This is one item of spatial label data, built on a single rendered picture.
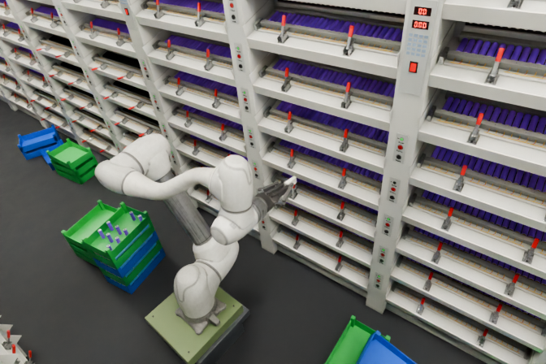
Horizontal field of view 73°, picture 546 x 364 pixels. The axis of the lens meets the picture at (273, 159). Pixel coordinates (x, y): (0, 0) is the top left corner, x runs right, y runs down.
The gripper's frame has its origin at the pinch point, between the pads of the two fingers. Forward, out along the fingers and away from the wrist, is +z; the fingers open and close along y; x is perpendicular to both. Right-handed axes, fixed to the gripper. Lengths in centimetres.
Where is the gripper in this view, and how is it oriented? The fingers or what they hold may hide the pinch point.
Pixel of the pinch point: (290, 182)
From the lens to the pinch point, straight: 147.8
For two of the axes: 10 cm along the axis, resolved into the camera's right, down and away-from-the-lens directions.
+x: 0.4, -8.7, -4.8
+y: 8.0, 3.2, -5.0
